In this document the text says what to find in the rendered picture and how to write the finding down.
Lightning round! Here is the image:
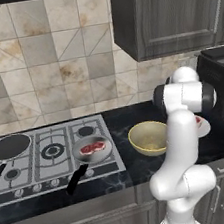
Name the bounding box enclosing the yellow bowl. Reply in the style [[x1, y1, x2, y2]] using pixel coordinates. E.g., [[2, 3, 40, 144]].
[[125, 117, 173, 161]]

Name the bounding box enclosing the white plate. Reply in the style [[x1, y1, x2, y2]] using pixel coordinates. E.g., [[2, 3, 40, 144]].
[[193, 113, 213, 139]]

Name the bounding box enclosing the raw red steak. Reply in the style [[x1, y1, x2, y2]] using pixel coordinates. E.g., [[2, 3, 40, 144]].
[[78, 139, 106, 156], [194, 115, 204, 130]]

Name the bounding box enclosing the grey hob knob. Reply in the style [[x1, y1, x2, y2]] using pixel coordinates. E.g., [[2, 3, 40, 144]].
[[30, 182, 43, 194], [84, 167, 96, 178], [49, 178, 61, 189], [13, 188, 25, 199]]

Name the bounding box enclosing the steel gas hob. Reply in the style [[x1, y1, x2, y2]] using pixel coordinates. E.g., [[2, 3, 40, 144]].
[[0, 111, 130, 208]]

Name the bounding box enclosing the black coffee machine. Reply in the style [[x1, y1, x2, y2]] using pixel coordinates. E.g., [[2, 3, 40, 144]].
[[192, 45, 224, 139]]

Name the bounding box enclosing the silver frying pan black handle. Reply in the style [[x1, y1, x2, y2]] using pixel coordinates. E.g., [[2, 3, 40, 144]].
[[58, 132, 120, 197]]

